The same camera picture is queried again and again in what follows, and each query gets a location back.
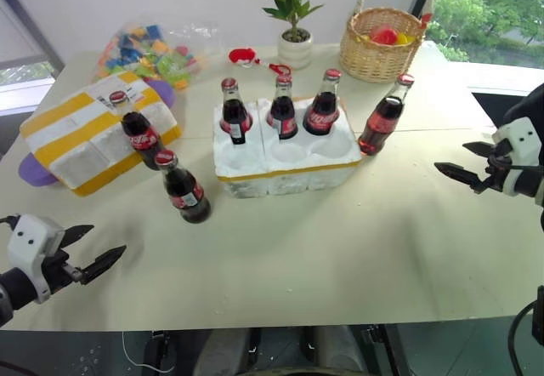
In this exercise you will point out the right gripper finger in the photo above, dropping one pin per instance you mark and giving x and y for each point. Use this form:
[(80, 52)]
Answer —
[(461, 174), (480, 148)]

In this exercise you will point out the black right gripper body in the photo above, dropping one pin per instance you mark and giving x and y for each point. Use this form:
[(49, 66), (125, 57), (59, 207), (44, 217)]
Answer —
[(495, 176)]

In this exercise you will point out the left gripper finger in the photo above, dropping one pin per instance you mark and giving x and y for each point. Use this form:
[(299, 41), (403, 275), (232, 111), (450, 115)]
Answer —
[(78, 233), (104, 261)]

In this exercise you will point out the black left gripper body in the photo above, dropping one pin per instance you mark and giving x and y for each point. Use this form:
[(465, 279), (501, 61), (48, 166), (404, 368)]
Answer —
[(57, 271)]

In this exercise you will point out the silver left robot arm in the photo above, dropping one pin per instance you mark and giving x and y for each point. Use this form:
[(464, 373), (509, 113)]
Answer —
[(15, 288)]

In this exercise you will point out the glass cola bottle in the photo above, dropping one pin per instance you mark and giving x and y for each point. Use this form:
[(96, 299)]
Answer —
[(321, 114), (235, 116), (282, 114), (378, 129), (187, 193), (138, 131)]

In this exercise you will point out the foam lid with yellow tape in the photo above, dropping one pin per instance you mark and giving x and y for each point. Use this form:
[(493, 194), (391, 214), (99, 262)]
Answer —
[(72, 138)]

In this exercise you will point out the white foam bottle crate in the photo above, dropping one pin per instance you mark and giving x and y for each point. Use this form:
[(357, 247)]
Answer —
[(289, 176)]

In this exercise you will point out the purple plastic tray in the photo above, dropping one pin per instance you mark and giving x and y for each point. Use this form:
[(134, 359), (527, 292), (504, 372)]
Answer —
[(36, 174)]

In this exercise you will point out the black table leg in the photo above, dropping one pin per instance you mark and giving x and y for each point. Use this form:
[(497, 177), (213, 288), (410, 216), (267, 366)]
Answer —
[(382, 350), (159, 350)]

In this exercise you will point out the yellow toy fruit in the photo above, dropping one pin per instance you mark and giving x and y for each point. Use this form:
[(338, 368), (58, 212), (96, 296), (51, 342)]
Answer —
[(405, 39)]

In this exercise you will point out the red tag on basket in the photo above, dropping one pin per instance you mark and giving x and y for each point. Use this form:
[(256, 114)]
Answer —
[(426, 19)]

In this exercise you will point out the red toy fruit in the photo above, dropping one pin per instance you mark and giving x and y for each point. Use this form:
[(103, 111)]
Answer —
[(384, 35)]

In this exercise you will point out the grey rounded shape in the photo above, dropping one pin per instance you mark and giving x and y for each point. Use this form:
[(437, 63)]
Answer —
[(340, 350), (221, 352)]

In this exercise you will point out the bag of colourful blocks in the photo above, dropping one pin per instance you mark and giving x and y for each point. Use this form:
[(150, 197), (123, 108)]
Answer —
[(140, 52)]

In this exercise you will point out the green plant in white pot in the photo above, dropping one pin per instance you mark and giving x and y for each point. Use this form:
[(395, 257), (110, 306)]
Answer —
[(294, 50)]

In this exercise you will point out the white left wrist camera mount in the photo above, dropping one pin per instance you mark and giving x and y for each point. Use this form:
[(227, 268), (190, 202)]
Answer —
[(34, 240)]

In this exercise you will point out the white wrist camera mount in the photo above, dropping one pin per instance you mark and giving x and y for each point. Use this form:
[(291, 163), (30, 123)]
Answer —
[(34, 240), (525, 138)]

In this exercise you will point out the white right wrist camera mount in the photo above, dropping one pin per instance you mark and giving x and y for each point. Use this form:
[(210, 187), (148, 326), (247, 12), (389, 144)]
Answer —
[(525, 138)]

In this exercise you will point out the dark grey window frame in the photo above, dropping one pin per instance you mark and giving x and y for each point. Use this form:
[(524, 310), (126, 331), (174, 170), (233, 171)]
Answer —
[(30, 21)]

